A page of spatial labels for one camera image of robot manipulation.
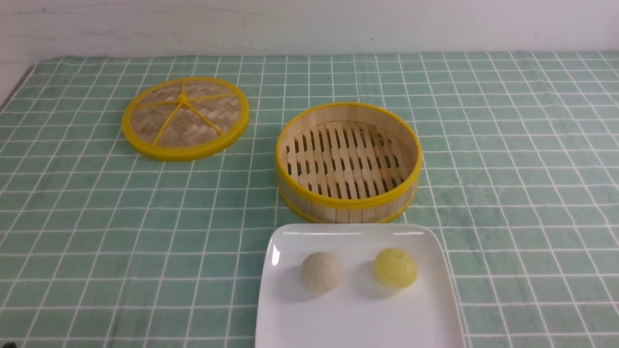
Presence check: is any bamboo steamer basket yellow rim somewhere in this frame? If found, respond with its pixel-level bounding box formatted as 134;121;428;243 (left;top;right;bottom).
275;102;424;223

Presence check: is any white steamed bun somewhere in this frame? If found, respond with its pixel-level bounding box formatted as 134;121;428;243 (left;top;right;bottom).
301;252;343;294

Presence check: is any yellow steamed bun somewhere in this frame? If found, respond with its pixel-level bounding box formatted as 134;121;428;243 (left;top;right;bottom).
374;247;418;290

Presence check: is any yellow woven steamer lid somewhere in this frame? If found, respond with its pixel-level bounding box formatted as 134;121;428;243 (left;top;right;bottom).
121;76;250;161

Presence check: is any green checkered tablecloth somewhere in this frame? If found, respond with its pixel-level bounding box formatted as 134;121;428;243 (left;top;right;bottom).
0;52;619;348

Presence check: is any white square plate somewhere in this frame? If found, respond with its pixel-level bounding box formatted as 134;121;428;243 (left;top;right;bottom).
255;223;466;348

